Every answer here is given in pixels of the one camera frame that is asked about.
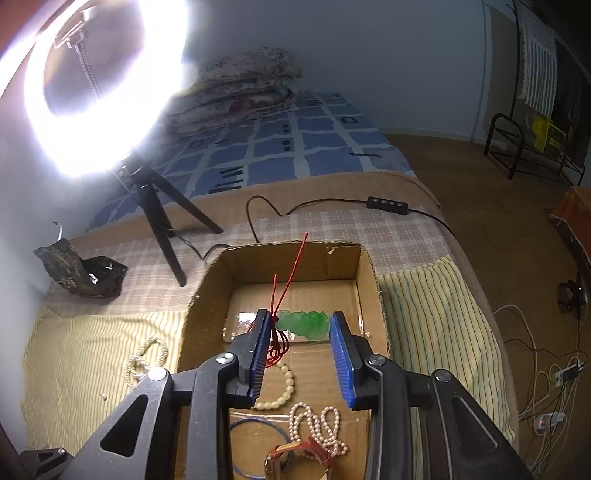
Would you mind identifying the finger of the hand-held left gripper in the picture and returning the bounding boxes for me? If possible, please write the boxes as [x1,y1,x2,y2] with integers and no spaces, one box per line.
[24,447,71,480]

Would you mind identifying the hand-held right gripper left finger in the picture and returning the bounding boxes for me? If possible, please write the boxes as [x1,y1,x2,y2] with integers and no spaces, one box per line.
[76,308,271,480]

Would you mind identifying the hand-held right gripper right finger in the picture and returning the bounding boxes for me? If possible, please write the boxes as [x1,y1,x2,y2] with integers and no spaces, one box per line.
[329,311,536,480]

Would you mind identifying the cream bead bracelet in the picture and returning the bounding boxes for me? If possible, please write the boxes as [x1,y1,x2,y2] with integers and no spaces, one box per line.
[253,362,296,411]

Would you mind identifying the white pearl necklace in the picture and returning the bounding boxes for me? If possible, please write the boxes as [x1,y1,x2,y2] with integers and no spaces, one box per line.
[288,402,349,462]

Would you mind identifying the green jade pendant red string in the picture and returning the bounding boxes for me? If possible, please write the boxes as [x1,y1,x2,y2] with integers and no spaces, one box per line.
[247,232,331,370]

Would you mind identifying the thin metal bangle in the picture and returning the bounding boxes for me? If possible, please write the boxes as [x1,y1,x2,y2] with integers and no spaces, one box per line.
[229,418,291,480]

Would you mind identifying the gold wristwatch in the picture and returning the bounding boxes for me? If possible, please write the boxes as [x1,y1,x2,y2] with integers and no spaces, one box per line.
[263,438,334,480]

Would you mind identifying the cardboard box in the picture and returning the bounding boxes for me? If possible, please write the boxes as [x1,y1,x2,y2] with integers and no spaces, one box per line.
[173,240,393,480]

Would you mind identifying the yellow striped cloth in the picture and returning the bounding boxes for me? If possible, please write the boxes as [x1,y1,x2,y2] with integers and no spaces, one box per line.
[21,256,515,450]

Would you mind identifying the tan plaid blanket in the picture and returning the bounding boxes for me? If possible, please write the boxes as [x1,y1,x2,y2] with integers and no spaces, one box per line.
[44,172,525,448]

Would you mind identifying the black tripod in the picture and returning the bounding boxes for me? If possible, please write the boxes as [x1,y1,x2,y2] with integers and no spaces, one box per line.
[110,154,225,287]

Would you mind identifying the black snack bag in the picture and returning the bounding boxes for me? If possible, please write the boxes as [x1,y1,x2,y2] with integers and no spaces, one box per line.
[33,237,129,298]

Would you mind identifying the blue patterned bedsheet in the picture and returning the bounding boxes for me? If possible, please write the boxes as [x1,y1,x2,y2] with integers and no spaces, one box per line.
[85,90,416,232]

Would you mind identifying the white power strip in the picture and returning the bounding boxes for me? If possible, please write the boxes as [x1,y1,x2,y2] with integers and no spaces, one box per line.
[553,364,583,386]

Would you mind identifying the black floor device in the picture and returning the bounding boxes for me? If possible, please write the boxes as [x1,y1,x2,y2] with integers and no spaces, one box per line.
[557,272,585,317]

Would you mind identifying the folded floral quilt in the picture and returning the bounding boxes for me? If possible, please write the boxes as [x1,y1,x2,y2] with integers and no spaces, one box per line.
[168,46,303,134]

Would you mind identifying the orange cloth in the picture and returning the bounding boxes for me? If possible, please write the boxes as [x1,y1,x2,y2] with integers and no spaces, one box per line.
[549,185,591,268]

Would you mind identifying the black metal shoe rack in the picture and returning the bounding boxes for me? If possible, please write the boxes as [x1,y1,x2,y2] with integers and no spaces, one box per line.
[484,113,587,188]

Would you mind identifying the yellow box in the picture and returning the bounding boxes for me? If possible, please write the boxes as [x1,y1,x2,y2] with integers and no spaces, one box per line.
[531,115,568,153]

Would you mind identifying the black clothes rack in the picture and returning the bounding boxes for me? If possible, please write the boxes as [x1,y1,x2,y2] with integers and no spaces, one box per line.
[505,0,591,181]

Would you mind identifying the black phone holder clamp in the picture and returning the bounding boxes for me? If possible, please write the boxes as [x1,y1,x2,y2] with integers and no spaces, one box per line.
[52,9,100,100]

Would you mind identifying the dark hanging clothes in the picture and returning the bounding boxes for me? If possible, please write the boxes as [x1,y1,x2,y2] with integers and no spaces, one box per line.
[551,37,591,158]

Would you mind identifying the white striped hanging cloth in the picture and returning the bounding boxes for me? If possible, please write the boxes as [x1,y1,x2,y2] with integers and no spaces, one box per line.
[517,9,559,116]

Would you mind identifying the thick white bead necklace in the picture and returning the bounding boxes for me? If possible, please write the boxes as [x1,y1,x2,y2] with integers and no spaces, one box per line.
[124,336,169,388]

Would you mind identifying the black power cable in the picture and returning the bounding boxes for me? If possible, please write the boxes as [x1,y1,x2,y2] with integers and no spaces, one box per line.
[178,196,458,264]

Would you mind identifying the black inline cable controller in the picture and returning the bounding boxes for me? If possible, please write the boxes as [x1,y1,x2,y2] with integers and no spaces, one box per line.
[367,196,409,214]

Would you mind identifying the power strip with cables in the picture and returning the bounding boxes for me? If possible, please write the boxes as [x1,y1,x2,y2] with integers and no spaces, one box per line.
[492,305,591,476]

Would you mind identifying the white ring light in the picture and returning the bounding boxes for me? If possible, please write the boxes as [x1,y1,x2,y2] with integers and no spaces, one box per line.
[0,0,195,181]

